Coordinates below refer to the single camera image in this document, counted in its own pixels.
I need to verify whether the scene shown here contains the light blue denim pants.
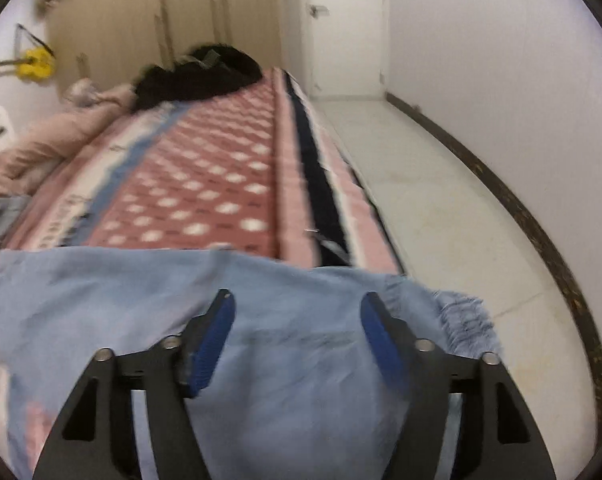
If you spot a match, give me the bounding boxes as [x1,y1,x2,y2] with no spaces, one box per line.
[0,247,502,479]

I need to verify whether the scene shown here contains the black clothing pile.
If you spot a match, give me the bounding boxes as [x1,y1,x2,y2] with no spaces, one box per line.
[133,44,263,112]

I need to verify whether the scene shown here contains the pink crumpled duvet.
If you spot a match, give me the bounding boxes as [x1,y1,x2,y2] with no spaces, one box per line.
[0,78,136,197]

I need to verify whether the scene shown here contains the pink patterned bed blanket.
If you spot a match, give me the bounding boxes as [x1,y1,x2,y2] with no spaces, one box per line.
[1,70,401,273]

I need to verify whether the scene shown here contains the beige wardrobe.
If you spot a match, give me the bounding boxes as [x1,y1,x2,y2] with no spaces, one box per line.
[44,0,284,93]

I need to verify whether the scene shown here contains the white door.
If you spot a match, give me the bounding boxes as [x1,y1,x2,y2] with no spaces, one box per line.
[304,0,387,100]

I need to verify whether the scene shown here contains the yellow ukulele on wall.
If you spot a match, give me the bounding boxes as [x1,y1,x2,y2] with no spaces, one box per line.
[0,23,56,81]

